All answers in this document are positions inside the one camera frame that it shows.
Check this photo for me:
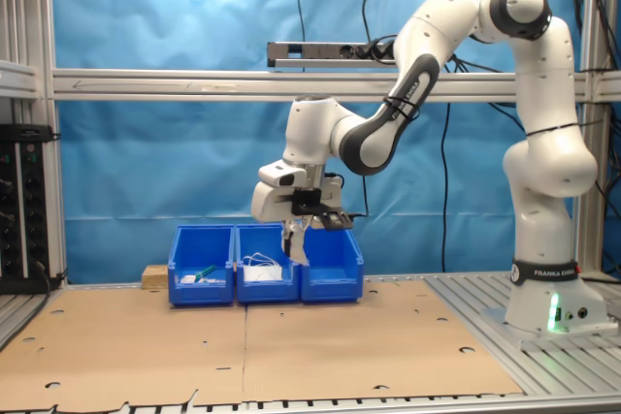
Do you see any long black hanging cable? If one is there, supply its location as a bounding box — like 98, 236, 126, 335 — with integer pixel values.
440, 57, 453, 273

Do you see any aluminium frame post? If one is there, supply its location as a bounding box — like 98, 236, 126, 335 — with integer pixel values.
0, 0, 68, 285
575, 0, 621, 280

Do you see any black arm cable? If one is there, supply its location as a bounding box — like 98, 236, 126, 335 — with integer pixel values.
339, 172, 371, 219

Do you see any short aluminium beam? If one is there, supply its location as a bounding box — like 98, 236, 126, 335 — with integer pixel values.
0, 59, 41, 98

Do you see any black rack cable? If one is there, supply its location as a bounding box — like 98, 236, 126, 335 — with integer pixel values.
32, 258, 68, 295

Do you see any horizontal aluminium beam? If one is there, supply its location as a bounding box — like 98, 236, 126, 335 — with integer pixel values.
50, 68, 621, 104

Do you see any grey power strip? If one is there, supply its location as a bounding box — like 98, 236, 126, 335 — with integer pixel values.
266, 40, 400, 70

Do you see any brown cardboard sheet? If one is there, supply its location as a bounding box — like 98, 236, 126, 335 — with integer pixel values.
0, 285, 249, 413
241, 277, 526, 405

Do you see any black cable bundle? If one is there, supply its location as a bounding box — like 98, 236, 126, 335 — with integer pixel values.
552, 0, 621, 221

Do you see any black looped cable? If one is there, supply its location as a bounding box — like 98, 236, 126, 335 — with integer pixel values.
450, 55, 531, 138

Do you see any black electronics rack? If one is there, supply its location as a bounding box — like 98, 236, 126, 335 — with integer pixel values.
0, 123, 62, 295

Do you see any OSB wooden board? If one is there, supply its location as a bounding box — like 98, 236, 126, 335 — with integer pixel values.
142, 265, 171, 291

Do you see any blue plastic bin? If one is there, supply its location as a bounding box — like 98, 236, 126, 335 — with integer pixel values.
294, 224, 364, 303
234, 223, 301, 305
168, 224, 238, 307

